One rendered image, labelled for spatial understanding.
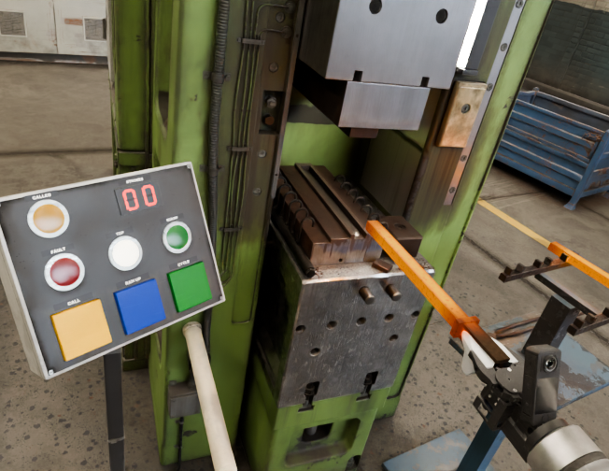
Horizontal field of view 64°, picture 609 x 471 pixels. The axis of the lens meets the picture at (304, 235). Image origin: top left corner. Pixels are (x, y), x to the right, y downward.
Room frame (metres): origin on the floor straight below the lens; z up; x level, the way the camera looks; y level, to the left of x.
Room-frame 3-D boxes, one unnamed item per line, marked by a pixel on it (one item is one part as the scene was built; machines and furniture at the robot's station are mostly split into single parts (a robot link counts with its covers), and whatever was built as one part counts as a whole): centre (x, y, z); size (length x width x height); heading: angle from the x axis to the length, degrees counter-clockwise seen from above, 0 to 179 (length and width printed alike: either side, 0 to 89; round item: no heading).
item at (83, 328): (0.55, 0.32, 1.01); 0.07 x 0.05 x 0.07; 141
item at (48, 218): (0.61, 0.39, 1.16); 0.05 x 0.03 x 0.04; 116
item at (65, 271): (0.58, 0.35, 1.09); 0.05 x 0.03 x 0.04; 116
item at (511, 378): (0.54, -0.38, 1.03); 0.12 x 0.08 x 0.09; 26
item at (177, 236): (0.74, 0.23, 1.09); 0.05 x 0.03 x 0.04; 116
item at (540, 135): (4.70, -2.16, 0.36); 1.20 x 0.80 x 0.72; 40
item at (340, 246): (1.22, -0.02, 0.96); 0.42 x 0.20 x 0.09; 26
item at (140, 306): (0.63, 0.25, 1.01); 0.07 x 0.05 x 0.07; 141
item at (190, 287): (0.71, 0.19, 1.01); 0.07 x 0.05 x 0.07; 141
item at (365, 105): (1.22, -0.02, 1.32); 0.42 x 0.20 x 0.10; 26
